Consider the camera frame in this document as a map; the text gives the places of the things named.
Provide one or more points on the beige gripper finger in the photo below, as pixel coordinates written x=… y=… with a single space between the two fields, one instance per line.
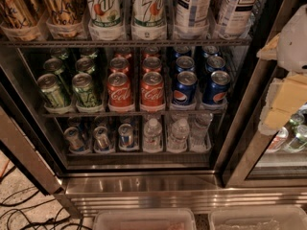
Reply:
x=284 y=98

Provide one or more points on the red coke can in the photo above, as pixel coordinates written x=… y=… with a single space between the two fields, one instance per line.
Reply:
x=152 y=89
x=151 y=64
x=119 y=64
x=119 y=90

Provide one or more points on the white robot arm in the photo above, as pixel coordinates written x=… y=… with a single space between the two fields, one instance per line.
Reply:
x=289 y=47

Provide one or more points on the blue pepsi can front right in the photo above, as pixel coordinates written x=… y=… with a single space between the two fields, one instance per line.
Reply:
x=216 y=88

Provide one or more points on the blue pepsi can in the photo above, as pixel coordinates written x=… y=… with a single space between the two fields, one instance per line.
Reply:
x=215 y=63
x=184 y=88
x=184 y=63
x=216 y=88

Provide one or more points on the glass fridge door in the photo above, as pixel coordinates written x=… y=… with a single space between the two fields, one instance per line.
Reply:
x=244 y=160

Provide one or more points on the blue pepsi can front left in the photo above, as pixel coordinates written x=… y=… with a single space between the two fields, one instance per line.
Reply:
x=184 y=88

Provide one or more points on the water bottle middle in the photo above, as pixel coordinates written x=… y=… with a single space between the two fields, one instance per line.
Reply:
x=177 y=138

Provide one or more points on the red bull can right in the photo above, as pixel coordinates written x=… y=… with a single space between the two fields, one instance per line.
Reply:
x=126 y=136

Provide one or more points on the red bull can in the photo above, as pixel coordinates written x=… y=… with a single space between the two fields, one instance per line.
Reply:
x=75 y=140
x=126 y=136
x=102 y=142

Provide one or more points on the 7up can right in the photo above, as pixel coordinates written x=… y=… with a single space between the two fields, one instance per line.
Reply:
x=148 y=13

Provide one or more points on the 7up can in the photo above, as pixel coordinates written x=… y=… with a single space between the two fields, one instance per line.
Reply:
x=105 y=13
x=148 y=13

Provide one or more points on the red bull can middle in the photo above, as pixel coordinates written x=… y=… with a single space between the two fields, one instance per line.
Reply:
x=102 y=142

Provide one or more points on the green can front right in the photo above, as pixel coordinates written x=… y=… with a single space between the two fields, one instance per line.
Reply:
x=85 y=90

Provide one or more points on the green can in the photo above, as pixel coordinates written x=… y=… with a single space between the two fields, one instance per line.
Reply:
x=56 y=66
x=85 y=90
x=85 y=65
x=53 y=92

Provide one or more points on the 7up can left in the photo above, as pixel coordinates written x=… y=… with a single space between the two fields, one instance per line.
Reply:
x=105 y=13

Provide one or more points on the red bull can left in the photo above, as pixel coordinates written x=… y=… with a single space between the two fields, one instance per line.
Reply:
x=75 y=140

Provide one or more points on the green can front left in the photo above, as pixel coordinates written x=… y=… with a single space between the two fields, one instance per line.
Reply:
x=53 y=92

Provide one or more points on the orange lacroix can right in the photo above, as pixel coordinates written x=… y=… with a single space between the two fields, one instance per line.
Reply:
x=64 y=18

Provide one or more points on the orange lacroix can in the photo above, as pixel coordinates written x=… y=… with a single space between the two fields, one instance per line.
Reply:
x=64 y=18
x=16 y=14

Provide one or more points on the orange lacroix can left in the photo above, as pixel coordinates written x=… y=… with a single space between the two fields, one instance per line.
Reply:
x=16 y=14

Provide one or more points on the teas tea bottle right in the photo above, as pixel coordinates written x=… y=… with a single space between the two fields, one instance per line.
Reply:
x=233 y=17

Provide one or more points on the teas tea bottle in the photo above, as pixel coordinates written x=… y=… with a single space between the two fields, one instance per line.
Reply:
x=192 y=13
x=233 y=17

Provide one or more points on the teas tea bottle left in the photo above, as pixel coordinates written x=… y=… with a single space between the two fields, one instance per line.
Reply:
x=192 y=13

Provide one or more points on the clear plastic bin right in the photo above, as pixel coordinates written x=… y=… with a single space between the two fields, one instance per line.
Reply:
x=258 y=218

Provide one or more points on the clear plastic bin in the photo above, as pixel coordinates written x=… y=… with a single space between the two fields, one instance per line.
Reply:
x=145 y=219
x=258 y=218

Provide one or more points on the water bottle left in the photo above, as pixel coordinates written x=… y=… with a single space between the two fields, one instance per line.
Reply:
x=152 y=134

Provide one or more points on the clear plastic bin left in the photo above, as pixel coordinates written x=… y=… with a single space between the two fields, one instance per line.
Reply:
x=145 y=219

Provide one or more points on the steel fridge frame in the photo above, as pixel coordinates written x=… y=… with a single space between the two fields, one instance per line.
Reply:
x=87 y=184

